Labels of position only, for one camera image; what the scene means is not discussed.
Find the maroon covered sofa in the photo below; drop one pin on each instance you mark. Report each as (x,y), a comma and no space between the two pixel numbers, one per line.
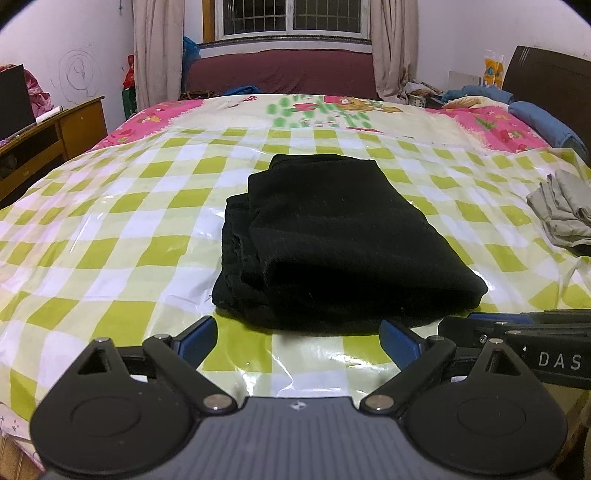
(287,71)

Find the left beige curtain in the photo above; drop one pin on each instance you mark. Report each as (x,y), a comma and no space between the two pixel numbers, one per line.
(158,27)

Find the pink cloth over monitor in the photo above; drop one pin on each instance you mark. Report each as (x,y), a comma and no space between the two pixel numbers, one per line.
(39,99)

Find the right beige curtain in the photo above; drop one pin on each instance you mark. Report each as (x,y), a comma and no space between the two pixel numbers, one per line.
(394,32)

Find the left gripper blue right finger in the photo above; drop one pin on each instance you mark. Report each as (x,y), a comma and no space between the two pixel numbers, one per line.
(400,343)

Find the wooden desk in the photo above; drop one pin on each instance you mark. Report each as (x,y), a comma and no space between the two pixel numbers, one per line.
(34,153)

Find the pink floral bed quilt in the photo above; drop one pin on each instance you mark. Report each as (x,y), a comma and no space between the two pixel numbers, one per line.
(485,126)

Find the barred window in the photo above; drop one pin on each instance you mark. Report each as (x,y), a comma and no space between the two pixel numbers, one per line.
(264,19)

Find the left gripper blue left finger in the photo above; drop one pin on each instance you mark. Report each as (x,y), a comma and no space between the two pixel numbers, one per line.
(194,343)

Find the black pants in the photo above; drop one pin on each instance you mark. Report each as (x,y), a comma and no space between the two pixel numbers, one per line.
(325,244)

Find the dark wooden headboard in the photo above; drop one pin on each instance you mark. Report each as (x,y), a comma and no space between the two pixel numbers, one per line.
(556,82)

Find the blue pillow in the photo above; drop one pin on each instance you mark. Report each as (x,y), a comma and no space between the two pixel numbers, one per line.
(555,132)

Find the red green decoration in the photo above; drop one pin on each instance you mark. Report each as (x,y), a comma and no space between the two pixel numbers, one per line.
(128,90)

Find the beige curtain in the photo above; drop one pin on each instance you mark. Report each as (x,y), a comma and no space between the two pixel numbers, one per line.
(158,27)
(394,32)

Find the black monitor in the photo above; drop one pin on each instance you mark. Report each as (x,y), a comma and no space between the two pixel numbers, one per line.
(16,111)

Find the blue folded blanket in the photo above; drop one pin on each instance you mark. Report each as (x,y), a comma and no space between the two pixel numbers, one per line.
(491,92)

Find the yellow snack bag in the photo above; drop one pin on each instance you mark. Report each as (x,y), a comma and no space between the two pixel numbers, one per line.
(494,69)

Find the folded grey pants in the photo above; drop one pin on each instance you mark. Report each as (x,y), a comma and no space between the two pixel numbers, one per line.
(562,203)

